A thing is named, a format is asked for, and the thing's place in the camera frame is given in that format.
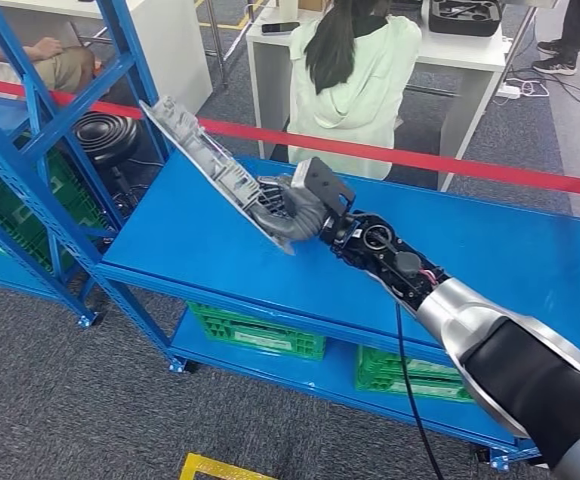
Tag black smartphone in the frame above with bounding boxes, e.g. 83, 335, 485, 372
261, 21, 301, 36

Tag person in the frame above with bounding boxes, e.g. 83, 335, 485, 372
287, 0, 424, 181
531, 0, 580, 76
0, 36, 97, 95

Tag white coiled cable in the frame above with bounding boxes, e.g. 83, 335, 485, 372
512, 76, 551, 99

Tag white desk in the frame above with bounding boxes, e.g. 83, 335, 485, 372
0, 0, 215, 117
245, 0, 513, 193

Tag yellow floor tape square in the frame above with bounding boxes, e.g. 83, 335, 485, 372
178, 452, 279, 480

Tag grey metal table leg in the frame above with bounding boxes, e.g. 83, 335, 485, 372
205, 0, 231, 89
497, 3, 541, 91

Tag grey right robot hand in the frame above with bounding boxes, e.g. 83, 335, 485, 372
247, 173, 304, 220

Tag black moulded tray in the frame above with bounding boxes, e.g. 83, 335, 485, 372
427, 0, 504, 38

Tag black round stool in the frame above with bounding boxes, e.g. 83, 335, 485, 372
72, 111, 141, 207

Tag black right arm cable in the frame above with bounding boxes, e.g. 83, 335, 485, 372
395, 301, 445, 480

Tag silver plastic wheel hubcap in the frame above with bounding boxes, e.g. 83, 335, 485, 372
138, 94, 296, 256

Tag red barrier belt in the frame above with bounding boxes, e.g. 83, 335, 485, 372
0, 74, 580, 200

